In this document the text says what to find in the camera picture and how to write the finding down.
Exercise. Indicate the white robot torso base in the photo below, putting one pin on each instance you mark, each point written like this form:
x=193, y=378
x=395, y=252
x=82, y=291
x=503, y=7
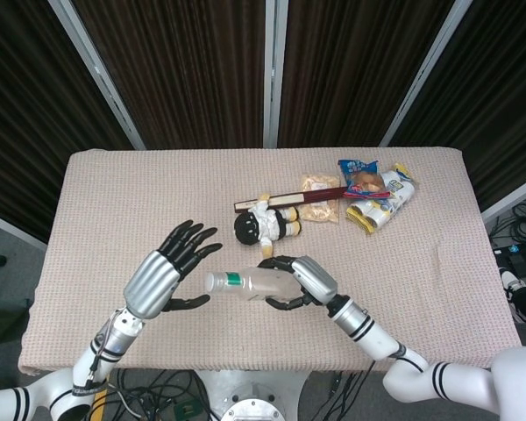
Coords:
x=250, y=394

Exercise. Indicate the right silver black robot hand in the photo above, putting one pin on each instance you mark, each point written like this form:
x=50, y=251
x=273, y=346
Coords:
x=317, y=280

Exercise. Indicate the long dark red box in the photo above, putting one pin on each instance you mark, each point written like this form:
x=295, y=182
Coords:
x=320, y=194

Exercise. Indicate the white shoe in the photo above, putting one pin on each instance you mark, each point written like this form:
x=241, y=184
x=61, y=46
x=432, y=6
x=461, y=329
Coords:
x=510, y=283

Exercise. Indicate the plush doll black head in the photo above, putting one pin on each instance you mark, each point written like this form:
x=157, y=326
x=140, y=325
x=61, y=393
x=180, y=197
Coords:
x=247, y=228

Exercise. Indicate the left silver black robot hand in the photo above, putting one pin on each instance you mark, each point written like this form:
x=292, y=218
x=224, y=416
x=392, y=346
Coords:
x=151, y=280

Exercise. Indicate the beige cloth-covered table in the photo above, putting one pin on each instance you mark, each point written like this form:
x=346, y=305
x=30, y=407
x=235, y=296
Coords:
x=136, y=197

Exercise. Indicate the yellow white tape roll pack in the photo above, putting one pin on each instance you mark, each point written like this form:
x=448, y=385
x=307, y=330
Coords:
x=390, y=210

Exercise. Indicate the clear bag beige snacks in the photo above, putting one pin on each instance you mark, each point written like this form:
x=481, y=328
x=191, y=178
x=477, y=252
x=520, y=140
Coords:
x=320, y=212

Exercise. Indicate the transparent plastic bottle green label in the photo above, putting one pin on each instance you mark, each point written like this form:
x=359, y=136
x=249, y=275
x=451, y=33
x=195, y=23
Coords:
x=263, y=285

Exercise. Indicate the blue bread snack bag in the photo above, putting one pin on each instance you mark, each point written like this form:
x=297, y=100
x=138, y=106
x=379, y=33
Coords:
x=364, y=180

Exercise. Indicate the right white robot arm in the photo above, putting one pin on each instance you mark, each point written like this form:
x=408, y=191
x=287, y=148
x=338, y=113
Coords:
x=377, y=340

